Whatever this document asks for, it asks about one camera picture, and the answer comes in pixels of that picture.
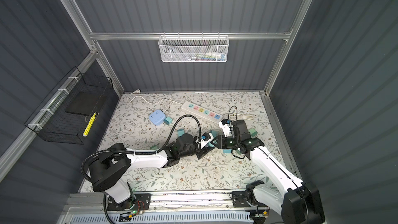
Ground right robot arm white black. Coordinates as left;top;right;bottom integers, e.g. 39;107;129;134
212;119;325;224

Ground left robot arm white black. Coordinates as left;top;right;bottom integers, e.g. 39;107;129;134
88;133;214;204

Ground teal charger beside blue cube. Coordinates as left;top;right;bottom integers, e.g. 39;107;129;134
163;117;173;125

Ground white multicolour power strip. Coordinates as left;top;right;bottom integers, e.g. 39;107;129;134
181;101;224;124

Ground blue square socket cube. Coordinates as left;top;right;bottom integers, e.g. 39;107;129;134
148;110;166;126

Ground floral table mat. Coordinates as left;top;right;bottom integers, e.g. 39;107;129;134
99;91;283;191

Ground pens in white basket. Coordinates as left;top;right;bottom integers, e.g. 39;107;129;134
184;52;227;62

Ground yellow marker pen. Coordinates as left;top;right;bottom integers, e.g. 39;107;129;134
83;113;97;137

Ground black pad in basket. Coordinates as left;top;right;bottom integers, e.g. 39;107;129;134
65;92;100;116

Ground white bundled cable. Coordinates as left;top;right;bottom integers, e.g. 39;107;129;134
229;113;256;121

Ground white power strip cord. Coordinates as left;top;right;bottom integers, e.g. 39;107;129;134
127;89;184;110

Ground white wire mesh basket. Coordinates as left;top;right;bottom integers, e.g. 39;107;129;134
158;36;230;63

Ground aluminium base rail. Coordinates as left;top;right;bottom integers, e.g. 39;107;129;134
62;188;318;215

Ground black wire basket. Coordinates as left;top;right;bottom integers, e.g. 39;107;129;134
24;67;114;145

